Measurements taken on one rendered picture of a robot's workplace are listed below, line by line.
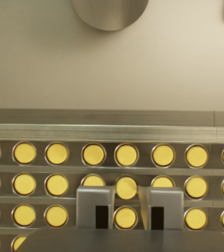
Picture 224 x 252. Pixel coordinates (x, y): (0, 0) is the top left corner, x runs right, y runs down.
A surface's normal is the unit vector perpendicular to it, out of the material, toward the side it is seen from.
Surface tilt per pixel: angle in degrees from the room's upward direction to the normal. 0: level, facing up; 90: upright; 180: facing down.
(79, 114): 0
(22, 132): 0
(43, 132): 0
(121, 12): 90
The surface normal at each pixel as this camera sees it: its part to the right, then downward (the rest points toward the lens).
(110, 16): 0.05, 1.00
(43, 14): -0.03, 0.00
